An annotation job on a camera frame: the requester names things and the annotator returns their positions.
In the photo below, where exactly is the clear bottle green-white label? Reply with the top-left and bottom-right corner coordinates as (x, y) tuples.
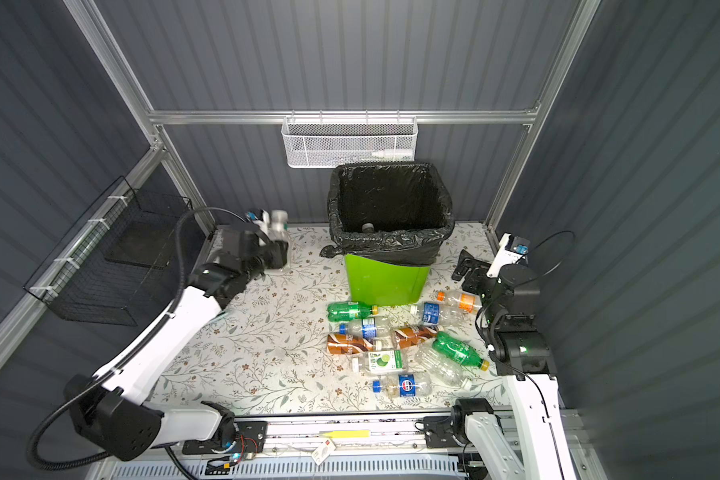
(268, 210), (290, 269)

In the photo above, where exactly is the green bottle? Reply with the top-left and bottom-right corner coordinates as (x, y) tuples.
(432, 331), (490, 371)
(327, 301), (379, 323)

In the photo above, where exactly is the blue label bottle front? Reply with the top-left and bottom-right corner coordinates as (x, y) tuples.
(371, 372), (433, 398)

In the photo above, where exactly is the brown tea bottle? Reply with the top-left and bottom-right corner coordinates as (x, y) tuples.
(392, 326), (439, 349)
(326, 333), (384, 355)

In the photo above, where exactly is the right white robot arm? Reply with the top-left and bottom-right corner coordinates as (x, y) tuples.
(451, 251), (577, 479)

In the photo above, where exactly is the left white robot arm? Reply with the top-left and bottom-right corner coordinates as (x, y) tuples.
(64, 220), (289, 461)

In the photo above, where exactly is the blue label bottle near bin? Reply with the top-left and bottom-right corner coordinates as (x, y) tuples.
(410, 302), (462, 327)

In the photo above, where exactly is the green bin with black liner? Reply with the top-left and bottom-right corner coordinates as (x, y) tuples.
(320, 162), (455, 306)

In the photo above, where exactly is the orange label clear bottle right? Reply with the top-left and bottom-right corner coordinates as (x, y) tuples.
(436, 290), (482, 313)

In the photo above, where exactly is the large clear bottle right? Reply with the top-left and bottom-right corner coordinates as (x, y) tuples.
(413, 344), (473, 389)

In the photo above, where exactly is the clear bottle blue label centre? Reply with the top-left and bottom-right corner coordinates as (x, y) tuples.
(337, 317), (392, 340)

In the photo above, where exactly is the lime label bottle upper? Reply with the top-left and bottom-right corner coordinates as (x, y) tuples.
(350, 350), (406, 376)

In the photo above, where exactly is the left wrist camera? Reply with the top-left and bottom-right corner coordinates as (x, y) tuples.
(245, 210), (270, 235)

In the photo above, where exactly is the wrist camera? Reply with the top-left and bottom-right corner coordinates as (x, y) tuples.
(245, 210), (270, 235)
(487, 233), (530, 278)

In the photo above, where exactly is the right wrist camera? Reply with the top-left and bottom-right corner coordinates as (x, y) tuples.
(487, 233), (530, 278)

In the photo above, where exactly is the white wire wall basket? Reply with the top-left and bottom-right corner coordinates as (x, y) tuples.
(281, 115), (419, 169)

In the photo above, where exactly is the black wire wall basket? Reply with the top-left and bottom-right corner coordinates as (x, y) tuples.
(24, 178), (203, 326)

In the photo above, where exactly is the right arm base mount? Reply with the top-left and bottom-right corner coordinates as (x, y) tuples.
(414, 415), (468, 449)

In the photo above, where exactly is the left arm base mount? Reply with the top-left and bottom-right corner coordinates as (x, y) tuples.
(181, 420), (268, 456)

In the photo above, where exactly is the yellow marker on rail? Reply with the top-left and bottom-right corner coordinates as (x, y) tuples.
(320, 430), (371, 439)

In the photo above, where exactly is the white tag on rail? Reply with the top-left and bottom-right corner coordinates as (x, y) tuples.
(311, 438), (336, 465)

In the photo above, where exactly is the left black corrugated cable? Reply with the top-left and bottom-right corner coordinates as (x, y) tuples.
(26, 206), (259, 471)

